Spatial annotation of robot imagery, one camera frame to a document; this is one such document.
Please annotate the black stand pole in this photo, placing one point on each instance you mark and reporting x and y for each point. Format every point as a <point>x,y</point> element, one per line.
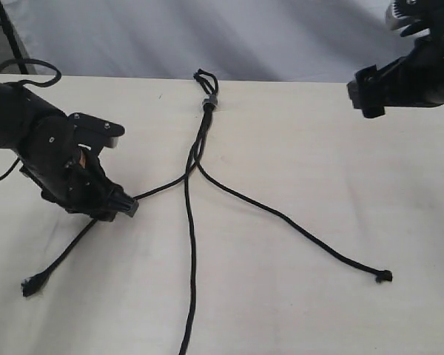
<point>8,30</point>

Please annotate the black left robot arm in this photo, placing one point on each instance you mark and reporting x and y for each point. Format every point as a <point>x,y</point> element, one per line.
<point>20,109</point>

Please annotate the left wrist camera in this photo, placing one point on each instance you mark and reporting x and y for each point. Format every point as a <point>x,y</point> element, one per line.
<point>94,133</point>

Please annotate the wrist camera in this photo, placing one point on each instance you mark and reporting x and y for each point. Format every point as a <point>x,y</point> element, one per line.
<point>94,133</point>
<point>415,16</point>

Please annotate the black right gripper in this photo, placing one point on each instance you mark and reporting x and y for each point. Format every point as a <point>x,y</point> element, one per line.
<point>417,81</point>

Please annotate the grey backdrop cloth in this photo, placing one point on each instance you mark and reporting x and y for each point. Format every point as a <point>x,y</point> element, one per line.
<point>320,41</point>

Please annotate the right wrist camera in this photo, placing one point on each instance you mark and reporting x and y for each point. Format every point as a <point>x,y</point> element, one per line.
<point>415,16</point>

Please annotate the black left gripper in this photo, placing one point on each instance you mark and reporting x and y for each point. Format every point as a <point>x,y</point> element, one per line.
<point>71,175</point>

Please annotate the grey tape around cable bundle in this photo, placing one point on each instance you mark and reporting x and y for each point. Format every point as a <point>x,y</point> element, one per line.
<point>210,101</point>

